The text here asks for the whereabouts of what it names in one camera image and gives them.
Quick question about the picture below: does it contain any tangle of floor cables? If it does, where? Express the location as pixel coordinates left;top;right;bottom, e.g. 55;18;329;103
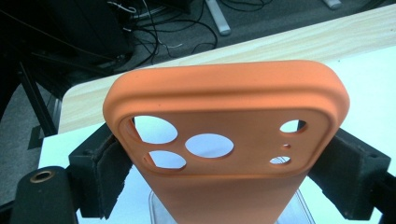
106;0;275;68

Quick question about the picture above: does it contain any clear plastic tray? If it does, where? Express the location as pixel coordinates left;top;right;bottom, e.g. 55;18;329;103
148;189;316;224

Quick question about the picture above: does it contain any orange phone case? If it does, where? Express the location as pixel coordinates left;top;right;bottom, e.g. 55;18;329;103
102;60;350;224

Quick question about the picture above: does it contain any white metal desk frame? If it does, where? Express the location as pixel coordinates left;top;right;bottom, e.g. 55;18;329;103
205;0;344;36

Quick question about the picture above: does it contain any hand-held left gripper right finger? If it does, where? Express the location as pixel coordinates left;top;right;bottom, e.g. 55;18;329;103
307;127;391;222

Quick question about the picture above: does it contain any light wooden table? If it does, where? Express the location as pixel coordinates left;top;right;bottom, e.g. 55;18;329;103
58;3;396;134

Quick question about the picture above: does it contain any black metal stand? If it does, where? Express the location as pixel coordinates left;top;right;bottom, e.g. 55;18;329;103
17;62;59;150

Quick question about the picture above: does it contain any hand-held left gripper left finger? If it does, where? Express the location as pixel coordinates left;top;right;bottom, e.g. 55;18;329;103
68;122;134;220

